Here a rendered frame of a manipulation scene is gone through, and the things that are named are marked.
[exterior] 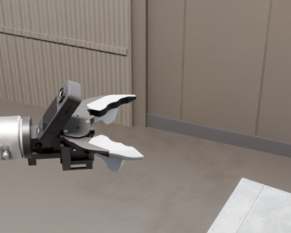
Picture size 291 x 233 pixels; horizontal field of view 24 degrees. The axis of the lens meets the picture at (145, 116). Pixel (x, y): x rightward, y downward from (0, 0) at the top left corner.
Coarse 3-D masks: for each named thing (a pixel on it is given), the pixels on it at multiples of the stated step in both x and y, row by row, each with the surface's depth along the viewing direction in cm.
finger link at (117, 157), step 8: (96, 136) 112; (104, 136) 112; (96, 144) 110; (104, 144) 110; (112, 144) 110; (120, 144) 110; (112, 152) 109; (120, 152) 109; (128, 152) 109; (136, 152) 110; (104, 160) 113; (112, 160) 112; (120, 160) 111; (112, 168) 113; (120, 168) 112
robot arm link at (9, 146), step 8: (0, 120) 112; (8, 120) 112; (16, 120) 112; (0, 128) 111; (8, 128) 111; (16, 128) 111; (0, 136) 111; (8, 136) 111; (16, 136) 111; (0, 144) 111; (8, 144) 111; (16, 144) 111; (0, 152) 112; (8, 152) 112; (16, 152) 112; (0, 160) 114
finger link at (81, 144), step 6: (72, 138) 111; (78, 138) 111; (84, 138) 111; (90, 138) 111; (72, 144) 111; (78, 144) 110; (84, 144) 110; (90, 144) 110; (78, 150) 111; (84, 150) 110; (90, 150) 109; (96, 150) 109; (102, 150) 109; (108, 150) 109; (108, 156) 110
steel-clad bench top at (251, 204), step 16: (240, 192) 199; (256, 192) 199; (272, 192) 199; (224, 208) 193; (240, 208) 193; (256, 208) 193; (272, 208) 193; (288, 208) 193; (224, 224) 188; (240, 224) 188; (256, 224) 188; (272, 224) 188; (288, 224) 188
